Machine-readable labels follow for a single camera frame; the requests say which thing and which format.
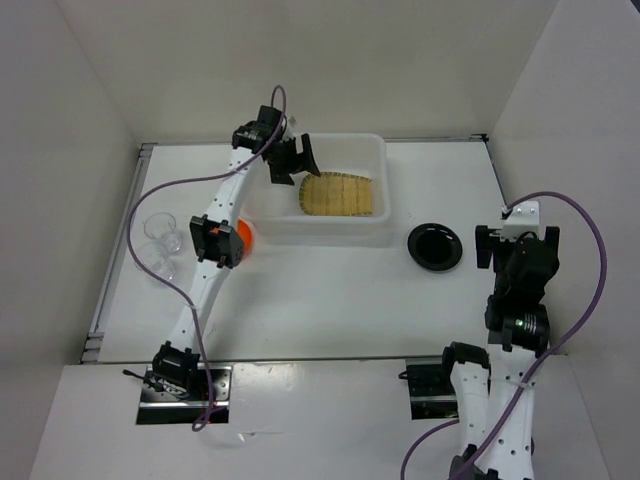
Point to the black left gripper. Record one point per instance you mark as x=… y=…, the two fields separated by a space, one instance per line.
x=297 y=162

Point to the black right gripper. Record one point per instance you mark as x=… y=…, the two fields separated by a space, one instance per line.
x=488 y=242

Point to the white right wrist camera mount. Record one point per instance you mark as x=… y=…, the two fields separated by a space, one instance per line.
x=519 y=220

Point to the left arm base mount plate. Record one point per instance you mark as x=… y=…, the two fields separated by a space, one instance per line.
x=162 y=403

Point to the clear plastic cup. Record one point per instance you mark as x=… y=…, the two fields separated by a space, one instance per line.
x=154 y=257
x=162 y=227

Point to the green yellow woven bamboo tray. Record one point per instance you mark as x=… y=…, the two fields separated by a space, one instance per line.
x=336 y=194

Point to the orange round plate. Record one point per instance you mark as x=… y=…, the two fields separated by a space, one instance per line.
x=246 y=233

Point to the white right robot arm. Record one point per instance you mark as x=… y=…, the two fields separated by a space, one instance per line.
x=494 y=391

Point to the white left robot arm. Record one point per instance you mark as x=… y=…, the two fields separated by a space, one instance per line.
x=219 y=248

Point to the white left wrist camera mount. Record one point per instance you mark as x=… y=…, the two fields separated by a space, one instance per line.
x=289 y=127

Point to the black round plate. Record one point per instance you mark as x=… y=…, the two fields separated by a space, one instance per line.
x=434 y=247

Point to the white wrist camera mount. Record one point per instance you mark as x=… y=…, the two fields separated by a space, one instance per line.
x=519 y=220
x=289 y=127

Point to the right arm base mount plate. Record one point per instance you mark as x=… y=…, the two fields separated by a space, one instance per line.
x=431 y=395

